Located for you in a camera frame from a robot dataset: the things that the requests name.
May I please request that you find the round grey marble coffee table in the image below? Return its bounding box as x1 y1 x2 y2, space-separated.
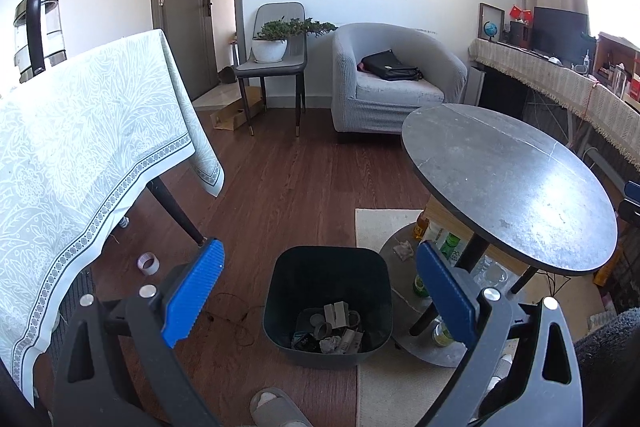
401 103 618 368

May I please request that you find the grey slipper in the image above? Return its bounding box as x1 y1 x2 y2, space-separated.
249 387 313 427

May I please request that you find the dark dining table leg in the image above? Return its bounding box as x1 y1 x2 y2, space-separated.
145 177 206 248

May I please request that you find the small brown wooden box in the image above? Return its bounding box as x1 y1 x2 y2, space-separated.
510 21 533 46

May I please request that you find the green label bottle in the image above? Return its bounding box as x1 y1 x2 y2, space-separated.
440 232 463 265

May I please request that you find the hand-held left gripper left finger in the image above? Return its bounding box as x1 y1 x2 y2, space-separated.
50 238 226 427

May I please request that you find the glass kettle black handle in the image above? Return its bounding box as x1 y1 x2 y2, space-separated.
14 0 67 84

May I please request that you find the white flat panel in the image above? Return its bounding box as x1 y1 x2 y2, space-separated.
462 64 487 105

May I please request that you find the dark plastic waste bin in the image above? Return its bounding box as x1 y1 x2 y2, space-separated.
262 246 393 369

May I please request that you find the small tape roll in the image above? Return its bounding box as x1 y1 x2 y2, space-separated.
137 252 161 277

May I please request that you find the black monitor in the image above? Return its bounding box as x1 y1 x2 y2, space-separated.
531 7 596 68

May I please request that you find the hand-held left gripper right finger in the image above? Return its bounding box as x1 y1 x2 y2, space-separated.
415 241 586 427

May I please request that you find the beige fringed desk runner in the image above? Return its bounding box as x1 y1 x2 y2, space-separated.
467 38 640 170

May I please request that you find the flat cardboard box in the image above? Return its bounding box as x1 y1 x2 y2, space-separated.
210 86 264 131

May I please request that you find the grey dining chair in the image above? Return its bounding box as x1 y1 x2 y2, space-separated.
235 2 307 138

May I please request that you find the grey fleece garment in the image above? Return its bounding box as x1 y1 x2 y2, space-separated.
572 307 640 413

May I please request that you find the grey armchair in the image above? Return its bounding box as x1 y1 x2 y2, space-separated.
331 23 468 144

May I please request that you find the clear plastic bottle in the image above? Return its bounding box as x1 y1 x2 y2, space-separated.
472 257 508 288

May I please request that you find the wooden bookcase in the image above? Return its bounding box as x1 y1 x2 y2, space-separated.
592 32 640 100

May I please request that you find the potted plant white pot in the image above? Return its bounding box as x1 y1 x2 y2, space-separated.
251 18 338 64

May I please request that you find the grey door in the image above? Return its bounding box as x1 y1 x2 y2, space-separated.
151 0 221 100

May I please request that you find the pale green patterned tablecloth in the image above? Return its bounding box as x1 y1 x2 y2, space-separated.
0 28 225 408

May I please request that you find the beige rug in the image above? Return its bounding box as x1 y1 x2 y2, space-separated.
355 208 521 427

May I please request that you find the thin black cable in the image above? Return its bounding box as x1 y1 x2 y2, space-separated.
200 292 266 348

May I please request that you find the black handbag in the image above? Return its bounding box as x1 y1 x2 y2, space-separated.
361 49 425 82

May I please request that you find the wooden picture frame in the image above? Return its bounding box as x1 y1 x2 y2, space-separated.
478 3 506 44

